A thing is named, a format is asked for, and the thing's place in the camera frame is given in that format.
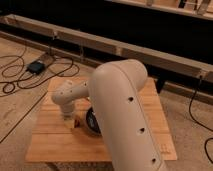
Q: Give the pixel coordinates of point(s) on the wooden table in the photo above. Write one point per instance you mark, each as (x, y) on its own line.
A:
(53, 141)

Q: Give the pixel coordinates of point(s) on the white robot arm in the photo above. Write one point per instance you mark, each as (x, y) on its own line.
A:
(113, 90)

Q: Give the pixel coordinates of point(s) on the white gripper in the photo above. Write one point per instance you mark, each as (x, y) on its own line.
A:
(68, 114)

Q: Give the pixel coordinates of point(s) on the dark ceramic bowl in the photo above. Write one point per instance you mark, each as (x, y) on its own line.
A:
(91, 122)

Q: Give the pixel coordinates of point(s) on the long wooden beam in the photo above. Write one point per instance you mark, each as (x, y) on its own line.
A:
(180, 65)

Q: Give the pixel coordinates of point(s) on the black power adapter box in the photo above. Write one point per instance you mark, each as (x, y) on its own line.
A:
(35, 67)

